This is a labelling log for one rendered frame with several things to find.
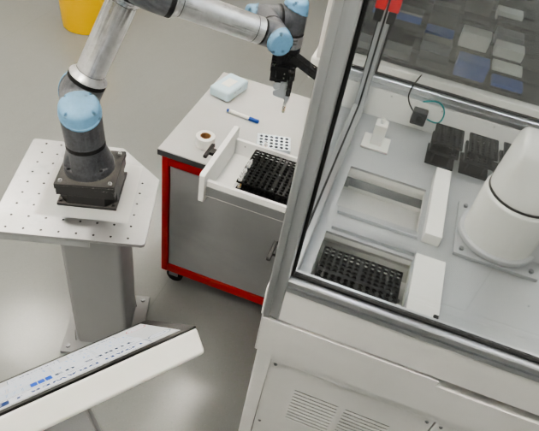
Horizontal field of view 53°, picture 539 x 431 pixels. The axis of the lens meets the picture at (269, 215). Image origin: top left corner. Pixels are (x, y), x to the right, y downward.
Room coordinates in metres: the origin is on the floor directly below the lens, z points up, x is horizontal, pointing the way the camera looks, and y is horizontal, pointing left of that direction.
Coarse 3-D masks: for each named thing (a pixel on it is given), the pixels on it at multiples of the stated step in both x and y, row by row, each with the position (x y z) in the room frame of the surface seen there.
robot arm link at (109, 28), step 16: (112, 0) 1.39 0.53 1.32; (112, 16) 1.38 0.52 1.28; (128, 16) 1.40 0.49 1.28; (96, 32) 1.37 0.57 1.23; (112, 32) 1.37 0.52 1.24; (96, 48) 1.36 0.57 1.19; (112, 48) 1.37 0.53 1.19; (80, 64) 1.35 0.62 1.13; (96, 64) 1.35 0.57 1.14; (64, 80) 1.34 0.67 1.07; (80, 80) 1.32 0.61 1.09; (96, 80) 1.35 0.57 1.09; (96, 96) 1.34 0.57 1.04
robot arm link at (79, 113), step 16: (64, 96) 1.26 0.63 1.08; (80, 96) 1.27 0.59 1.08; (64, 112) 1.19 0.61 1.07; (80, 112) 1.20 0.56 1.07; (96, 112) 1.23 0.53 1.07; (64, 128) 1.19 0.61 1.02; (80, 128) 1.18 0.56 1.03; (96, 128) 1.21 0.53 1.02; (80, 144) 1.18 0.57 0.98; (96, 144) 1.21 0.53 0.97
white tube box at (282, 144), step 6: (258, 138) 1.63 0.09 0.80; (264, 138) 1.64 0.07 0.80; (270, 138) 1.65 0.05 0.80; (276, 138) 1.66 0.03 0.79; (282, 138) 1.66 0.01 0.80; (288, 138) 1.67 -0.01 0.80; (258, 144) 1.59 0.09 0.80; (270, 144) 1.62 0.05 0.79; (276, 144) 1.62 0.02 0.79; (282, 144) 1.62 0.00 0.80; (288, 144) 1.63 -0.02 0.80; (276, 150) 1.58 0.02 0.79; (282, 150) 1.59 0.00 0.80; (288, 150) 1.59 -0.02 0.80
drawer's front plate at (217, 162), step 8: (232, 136) 1.43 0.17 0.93; (224, 144) 1.38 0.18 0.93; (232, 144) 1.43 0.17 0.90; (216, 152) 1.33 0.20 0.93; (224, 152) 1.37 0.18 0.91; (232, 152) 1.45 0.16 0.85; (216, 160) 1.30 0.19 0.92; (224, 160) 1.37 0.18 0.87; (208, 168) 1.25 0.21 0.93; (216, 168) 1.31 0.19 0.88; (200, 176) 1.21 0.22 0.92; (208, 176) 1.24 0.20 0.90; (216, 176) 1.32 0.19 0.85; (200, 184) 1.21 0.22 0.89; (200, 192) 1.21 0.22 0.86; (200, 200) 1.21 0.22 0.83
